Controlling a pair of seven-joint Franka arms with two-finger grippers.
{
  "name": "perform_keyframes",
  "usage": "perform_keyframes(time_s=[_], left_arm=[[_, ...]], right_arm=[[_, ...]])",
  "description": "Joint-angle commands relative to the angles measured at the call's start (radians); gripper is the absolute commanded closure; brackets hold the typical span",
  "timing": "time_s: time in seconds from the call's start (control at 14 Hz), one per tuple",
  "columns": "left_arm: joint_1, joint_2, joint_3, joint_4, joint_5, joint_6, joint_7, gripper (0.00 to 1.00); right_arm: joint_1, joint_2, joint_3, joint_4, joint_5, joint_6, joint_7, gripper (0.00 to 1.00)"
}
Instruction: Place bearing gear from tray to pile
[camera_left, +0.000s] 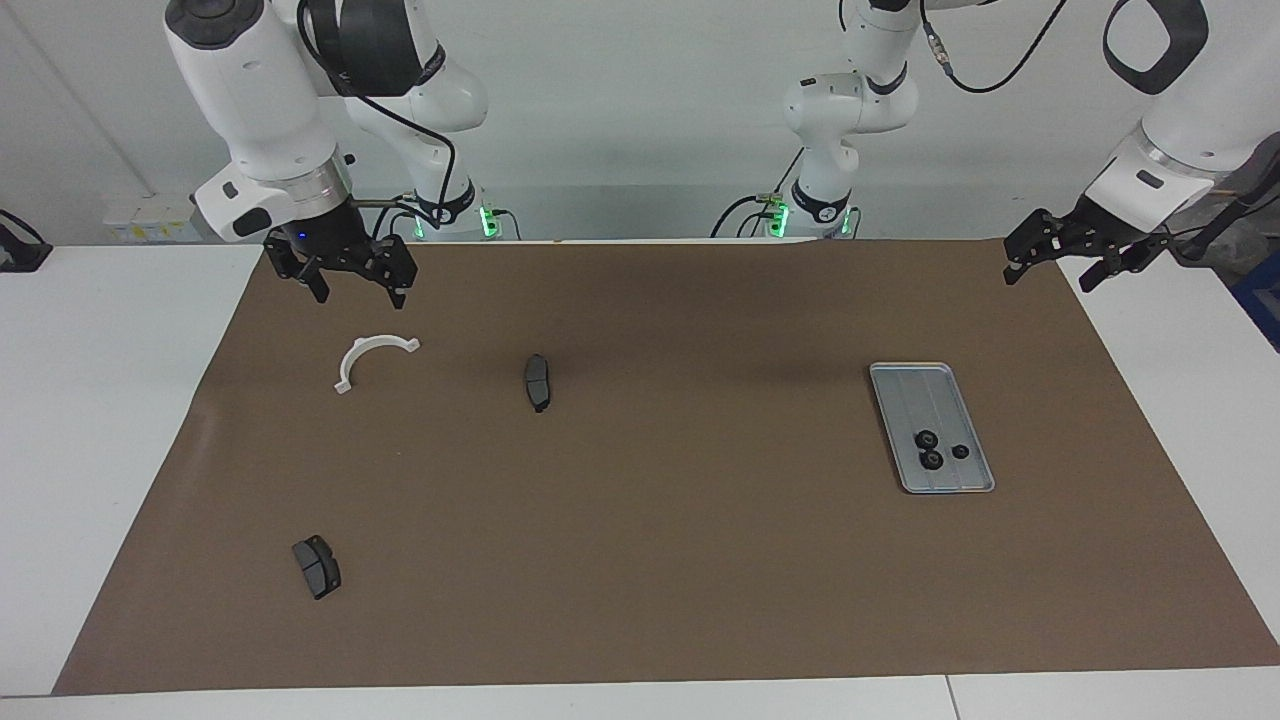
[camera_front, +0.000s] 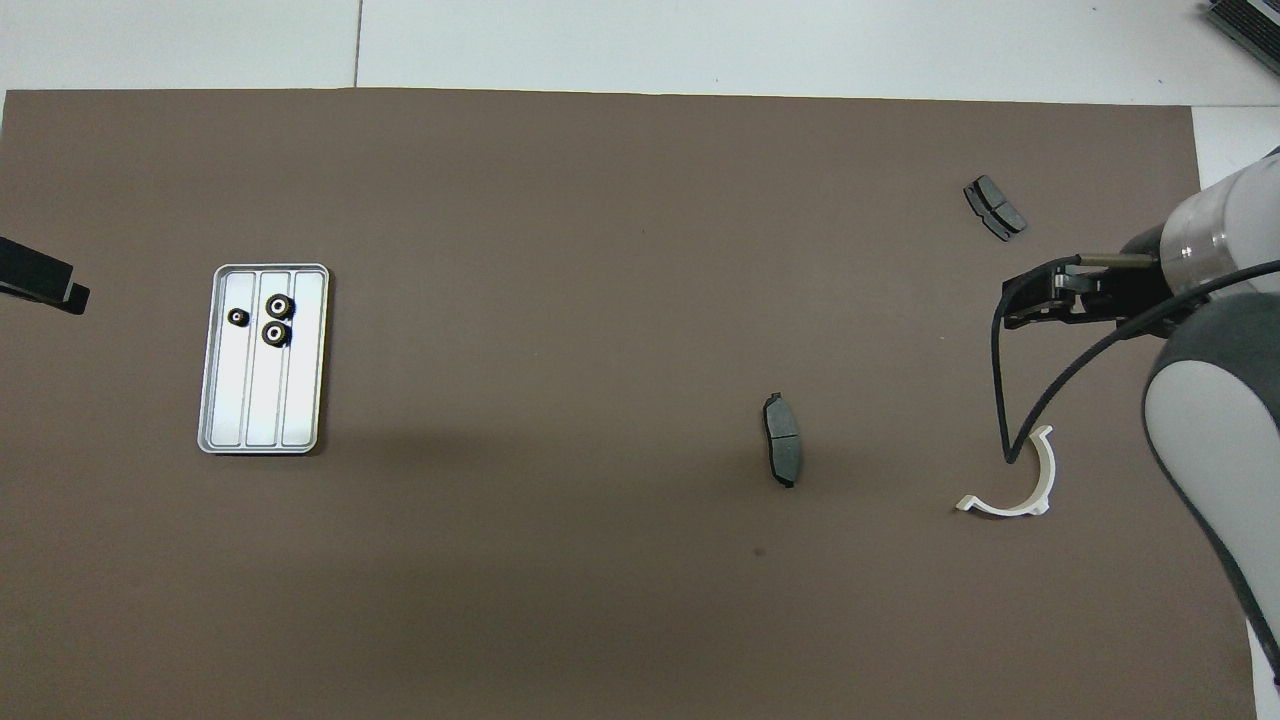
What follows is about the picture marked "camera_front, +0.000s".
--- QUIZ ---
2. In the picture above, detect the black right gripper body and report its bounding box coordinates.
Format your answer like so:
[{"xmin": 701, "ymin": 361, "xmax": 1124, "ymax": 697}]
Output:
[{"xmin": 1050, "ymin": 226, "xmax": 1187, "ymax": 326}]

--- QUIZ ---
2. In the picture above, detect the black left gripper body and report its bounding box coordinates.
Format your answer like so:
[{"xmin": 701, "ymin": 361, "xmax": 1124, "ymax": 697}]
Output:
[{"xmin": 0, "ymin": 236, "xmax": 77, "ymax": 301}]

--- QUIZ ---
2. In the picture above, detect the silver metal tray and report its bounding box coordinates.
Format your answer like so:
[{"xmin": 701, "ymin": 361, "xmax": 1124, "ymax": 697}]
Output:
[{"xmin": 197, "ymin": 263, "xmax": 331, "ymax": 457}]

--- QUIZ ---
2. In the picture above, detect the grey brake pad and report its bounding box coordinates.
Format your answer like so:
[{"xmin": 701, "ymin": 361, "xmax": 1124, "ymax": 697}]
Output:
[
  {"xmin": 762, "ymin": 392, "xmax": 803, "ymax": 490},
  {"xmin": 963, "ymin": 175, "xmax": 1029, "ymax": 243}
]

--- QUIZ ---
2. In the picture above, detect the grey ribbed device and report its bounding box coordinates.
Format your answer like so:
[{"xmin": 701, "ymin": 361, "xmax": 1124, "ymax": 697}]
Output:
[{"xmin": 1204, "ymin": 0, "xmax": 1280, "ymax": 77}]

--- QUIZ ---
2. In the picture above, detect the brown table mat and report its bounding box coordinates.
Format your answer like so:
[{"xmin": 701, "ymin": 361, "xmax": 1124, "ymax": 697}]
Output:
[{"xmin": 0, "ymin": 88, "xmax": 1257, "ymax": 720}]

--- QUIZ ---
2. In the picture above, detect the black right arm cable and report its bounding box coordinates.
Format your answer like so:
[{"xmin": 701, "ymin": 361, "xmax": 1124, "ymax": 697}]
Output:
[{"xmin": 990, "ymin": 255, "xmax": 1280, "ymax": 467}]

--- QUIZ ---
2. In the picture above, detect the white curved plastic bracket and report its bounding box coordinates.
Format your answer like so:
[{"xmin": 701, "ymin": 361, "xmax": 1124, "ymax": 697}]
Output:
[{"xmin": 956, "ymin": 424, "xmax": 1057, "ymax": 519}]

